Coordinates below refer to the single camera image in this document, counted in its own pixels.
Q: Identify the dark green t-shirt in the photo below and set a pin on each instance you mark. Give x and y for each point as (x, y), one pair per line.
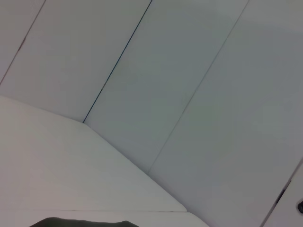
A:
(82, 222)

